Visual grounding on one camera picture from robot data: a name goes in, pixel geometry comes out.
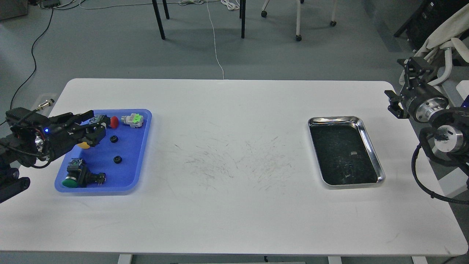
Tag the green push button switch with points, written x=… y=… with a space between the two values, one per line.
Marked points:
x=79 y=175

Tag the grey green connector part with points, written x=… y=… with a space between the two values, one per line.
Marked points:
x=133 y=120

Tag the blue plastic tray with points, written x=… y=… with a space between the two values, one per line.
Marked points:
x=131 y=145

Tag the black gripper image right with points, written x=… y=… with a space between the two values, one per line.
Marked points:
x=419 y=99

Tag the white rolling chair base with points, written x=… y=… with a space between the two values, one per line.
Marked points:
x=299 y=4

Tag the black table legs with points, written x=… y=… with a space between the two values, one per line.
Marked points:
x=194 y=20

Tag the yellow push button switch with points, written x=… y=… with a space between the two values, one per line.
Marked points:
x=84 y=145

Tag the metal tray with black mat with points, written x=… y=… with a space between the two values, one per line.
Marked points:
x=344 y=152

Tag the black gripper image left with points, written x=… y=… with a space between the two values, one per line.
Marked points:
x=65 y=131

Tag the white chair with beige cloth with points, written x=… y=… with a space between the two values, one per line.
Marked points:
x=438 y=26

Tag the small black gear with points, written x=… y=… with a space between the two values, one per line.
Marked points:
x=117 y=159
x=113 y=139

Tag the red push button switch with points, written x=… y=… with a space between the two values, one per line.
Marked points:
x=113 y=122

